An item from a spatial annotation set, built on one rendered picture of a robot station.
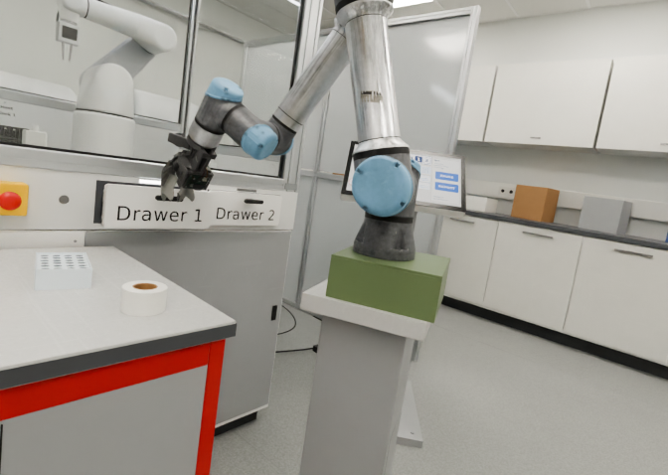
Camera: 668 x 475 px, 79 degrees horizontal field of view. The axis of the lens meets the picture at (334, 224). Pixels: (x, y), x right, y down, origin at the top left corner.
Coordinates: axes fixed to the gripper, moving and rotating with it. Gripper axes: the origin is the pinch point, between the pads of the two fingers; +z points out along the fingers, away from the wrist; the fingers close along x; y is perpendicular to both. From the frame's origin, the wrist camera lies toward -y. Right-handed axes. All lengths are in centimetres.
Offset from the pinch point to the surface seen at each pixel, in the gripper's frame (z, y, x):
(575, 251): -6, 42, 295
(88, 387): -10, 51, -32
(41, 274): -2.7, 25.9, -32.7
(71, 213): 12.4, -5.1, -19.8
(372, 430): 3, 73, 24
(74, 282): -1.9, 27.6, -27.9
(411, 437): 53, 78, 93
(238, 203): 7.2, -6.5, 27.4
